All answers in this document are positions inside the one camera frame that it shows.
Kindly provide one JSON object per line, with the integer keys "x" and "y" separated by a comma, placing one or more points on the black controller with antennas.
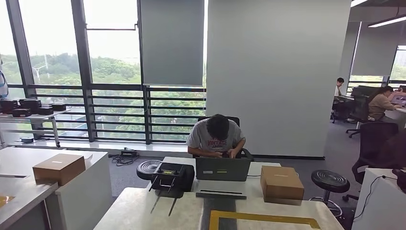
{"x": 171, "y": 177}

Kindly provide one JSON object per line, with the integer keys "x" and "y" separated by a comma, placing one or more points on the grey roller blind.
{"x": 173, "y": 41}
{"x": 376, "y": 50}

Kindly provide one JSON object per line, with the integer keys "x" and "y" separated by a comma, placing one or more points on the open laptop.
{"x": 399, "y": 100}

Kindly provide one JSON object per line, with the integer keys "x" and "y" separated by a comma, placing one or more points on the black round stool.
{"x": 330, "y": 181}
{"x": 147, "y": 170}

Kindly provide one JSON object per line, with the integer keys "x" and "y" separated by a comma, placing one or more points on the small black device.
{"x": 27, "y": 140}

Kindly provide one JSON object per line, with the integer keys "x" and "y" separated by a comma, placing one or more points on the yellow marking tape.
{"x": 269, "y": 218}

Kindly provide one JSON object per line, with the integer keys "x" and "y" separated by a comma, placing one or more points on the brown cardboard box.
{"x": 58, "y": 170}
{"x": 280, "y": 184}

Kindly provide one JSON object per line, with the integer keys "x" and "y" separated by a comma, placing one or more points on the grey metal railing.
{"x": 117, "y": 87}

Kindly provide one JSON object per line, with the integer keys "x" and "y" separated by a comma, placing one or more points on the ceiling light strip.
{"x": 387, "y": 21}

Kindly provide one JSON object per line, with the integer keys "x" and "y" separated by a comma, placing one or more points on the grey laptop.
{"x": 222, "y": 170}

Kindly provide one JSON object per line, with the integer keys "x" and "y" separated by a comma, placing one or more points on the black bag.
{"x": 400, "y": 181}

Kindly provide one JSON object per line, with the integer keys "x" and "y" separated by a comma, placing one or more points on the black flat case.
{"x": 9, "y": 105}
{"x": 58, "y": 107}
{"x": 21, "y": 112}
{"x": 45, "y": 110}
{"x": 30, "y": 103}

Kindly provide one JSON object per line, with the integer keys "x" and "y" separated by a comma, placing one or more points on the black monitor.
{"x": 364, "y": 91}

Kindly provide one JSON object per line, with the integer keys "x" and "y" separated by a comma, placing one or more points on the black flat bar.
{"x": 220, "y": 196}

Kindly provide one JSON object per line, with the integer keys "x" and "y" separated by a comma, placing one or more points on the steel workbench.
{"x": 19, "y": 196}
{"x": 142, "y": 212}

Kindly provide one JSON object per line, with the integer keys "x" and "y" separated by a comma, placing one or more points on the white desk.
{"x": 396, "y": 116}
{"x": 257, "y": 170}
{"x": 380, "y": 206}
{"x": 82, "y": 196}

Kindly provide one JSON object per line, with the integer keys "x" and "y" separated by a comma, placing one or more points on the grey metal table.
{"x": 31, "y": 118}

